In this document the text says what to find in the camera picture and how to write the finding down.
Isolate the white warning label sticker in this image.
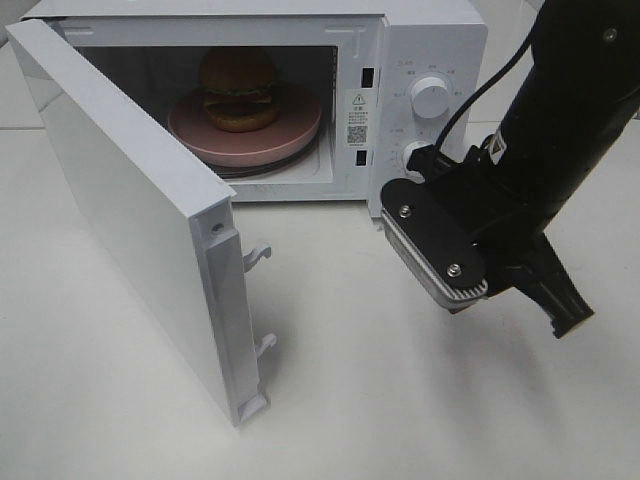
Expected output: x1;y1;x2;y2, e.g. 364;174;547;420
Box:
344;89;370;147

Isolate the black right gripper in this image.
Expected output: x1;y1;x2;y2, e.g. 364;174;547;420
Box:
407;145;594;339

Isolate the pink round plate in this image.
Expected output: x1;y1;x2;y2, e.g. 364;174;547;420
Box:
167;83;322;168

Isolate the white microwave oven body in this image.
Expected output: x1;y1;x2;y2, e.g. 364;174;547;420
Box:
17;1;487;215

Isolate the burger with lettuce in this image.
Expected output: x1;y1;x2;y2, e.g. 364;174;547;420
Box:
198;46;280;133

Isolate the white round knob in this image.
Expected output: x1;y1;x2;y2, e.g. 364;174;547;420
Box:
409;75;450;119
401;141;432;183

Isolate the white microwave door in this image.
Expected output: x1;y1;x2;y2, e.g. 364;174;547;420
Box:
8;19;276;425

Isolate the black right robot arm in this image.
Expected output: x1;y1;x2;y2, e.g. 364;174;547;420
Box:
408;1;639;337

